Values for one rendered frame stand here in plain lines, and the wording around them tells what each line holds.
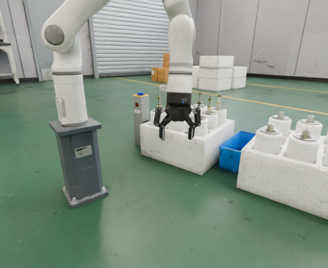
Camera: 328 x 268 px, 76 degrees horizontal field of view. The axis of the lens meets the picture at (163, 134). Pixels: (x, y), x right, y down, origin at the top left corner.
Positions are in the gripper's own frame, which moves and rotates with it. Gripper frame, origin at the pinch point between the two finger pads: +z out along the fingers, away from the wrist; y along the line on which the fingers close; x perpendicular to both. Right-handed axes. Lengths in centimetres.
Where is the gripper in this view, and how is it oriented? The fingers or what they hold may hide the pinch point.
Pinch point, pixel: (176, 137)
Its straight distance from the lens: 66.6
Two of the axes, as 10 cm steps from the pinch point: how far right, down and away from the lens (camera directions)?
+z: -0.4, 9.8, 2.1
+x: -2.7, -2.1, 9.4
